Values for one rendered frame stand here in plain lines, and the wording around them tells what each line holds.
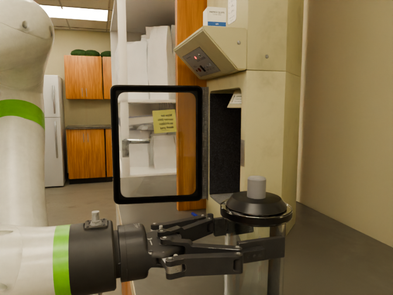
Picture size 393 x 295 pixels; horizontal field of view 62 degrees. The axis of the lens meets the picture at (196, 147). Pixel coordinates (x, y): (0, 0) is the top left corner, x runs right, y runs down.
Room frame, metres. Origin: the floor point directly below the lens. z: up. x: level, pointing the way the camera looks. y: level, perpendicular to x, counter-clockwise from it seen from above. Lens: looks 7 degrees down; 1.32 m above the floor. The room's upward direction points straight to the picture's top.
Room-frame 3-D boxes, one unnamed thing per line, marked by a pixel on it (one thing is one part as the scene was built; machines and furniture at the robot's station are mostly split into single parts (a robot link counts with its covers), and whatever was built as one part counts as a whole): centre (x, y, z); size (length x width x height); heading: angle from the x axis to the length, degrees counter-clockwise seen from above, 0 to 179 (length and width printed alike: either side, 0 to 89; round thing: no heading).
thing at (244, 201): (0.49, -0.09, 1.18); 0.09 x 0.09 x 0.07
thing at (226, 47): (0.97, -0.02, 1.46); 0.32 x 0.11 x 0.10; 16
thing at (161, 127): (1.10, 0.13, 1.19); 0.30 x 0.01 x 0.40; 99
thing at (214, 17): (0.89, -0.05, 1.54); 0.05 x 0.05 x 0.06; 12
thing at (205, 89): (1.12, -0.03, 1.19); 0.03 x 0.02 x 0.39; 16
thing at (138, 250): (0.44, 0.06, 1.12); 0.09 x 0.08 x 0.07; 106
